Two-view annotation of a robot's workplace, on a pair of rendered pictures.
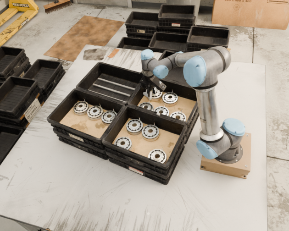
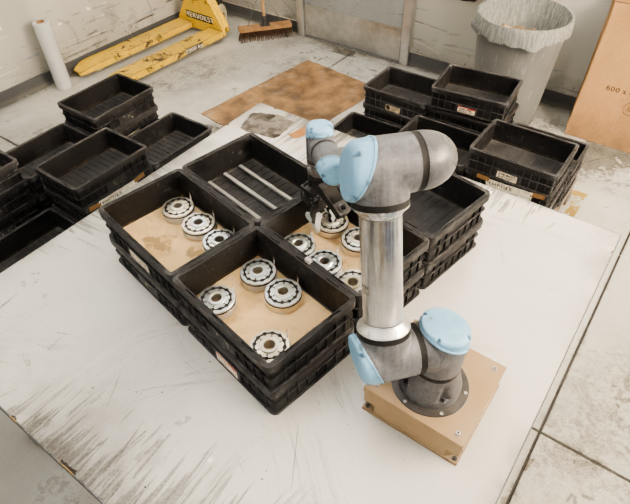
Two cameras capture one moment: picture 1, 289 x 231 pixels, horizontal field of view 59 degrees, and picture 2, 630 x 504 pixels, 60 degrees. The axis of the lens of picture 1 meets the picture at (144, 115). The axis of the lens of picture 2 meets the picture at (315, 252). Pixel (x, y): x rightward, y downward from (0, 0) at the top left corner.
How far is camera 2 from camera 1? 40 cm
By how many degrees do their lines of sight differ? 12
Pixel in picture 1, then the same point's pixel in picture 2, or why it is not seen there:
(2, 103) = (72, 173)
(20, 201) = not seen: outside the picture
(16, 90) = (108, 157)
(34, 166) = (52, 294)
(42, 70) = (174, 136)
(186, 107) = not seen: hidden behind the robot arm
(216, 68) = (403, 172)
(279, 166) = (600, 486)
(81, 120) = (167, 233)
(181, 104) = not seen: hidden behind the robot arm
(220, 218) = not seen: outside the picture
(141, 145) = (252, 315)
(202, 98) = (365, 235)
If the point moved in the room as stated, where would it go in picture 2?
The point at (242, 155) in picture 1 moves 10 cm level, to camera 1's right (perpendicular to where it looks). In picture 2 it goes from (462, 407) to (506, 416)
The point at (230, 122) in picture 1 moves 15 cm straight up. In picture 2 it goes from (438, 317) to (449, 270)
